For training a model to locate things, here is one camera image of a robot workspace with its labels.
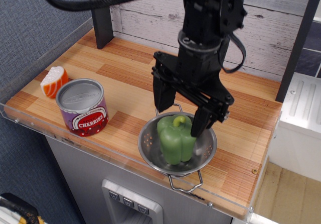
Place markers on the black support post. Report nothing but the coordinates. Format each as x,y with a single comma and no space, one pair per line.
303,31
102,27

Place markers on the silver dispenser panel with buttons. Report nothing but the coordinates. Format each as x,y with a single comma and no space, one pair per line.
126,206

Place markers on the grey toy fridge cabinet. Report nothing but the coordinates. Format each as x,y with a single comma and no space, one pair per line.
85,173

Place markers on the yellow object at corner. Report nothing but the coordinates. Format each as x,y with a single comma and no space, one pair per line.
31,220

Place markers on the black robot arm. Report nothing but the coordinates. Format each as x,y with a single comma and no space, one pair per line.
208,29

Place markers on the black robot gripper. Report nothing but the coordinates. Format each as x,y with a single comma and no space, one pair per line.
194,73

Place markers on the green toy bell pepper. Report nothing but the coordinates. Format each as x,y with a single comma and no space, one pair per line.
176,142

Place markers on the steel colander with handles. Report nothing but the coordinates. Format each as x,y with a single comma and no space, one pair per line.
203,152

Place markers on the orange white food wedge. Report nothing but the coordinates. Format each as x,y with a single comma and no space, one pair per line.
53,81

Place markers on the toy cherries can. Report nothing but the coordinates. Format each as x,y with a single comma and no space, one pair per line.
83,106

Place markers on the white toy sink unit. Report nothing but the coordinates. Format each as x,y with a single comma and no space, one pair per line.
295,145

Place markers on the black left support post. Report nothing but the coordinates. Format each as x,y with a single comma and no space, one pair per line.
102,27

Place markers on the black right support post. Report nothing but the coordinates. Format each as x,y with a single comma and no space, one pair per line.
303,31

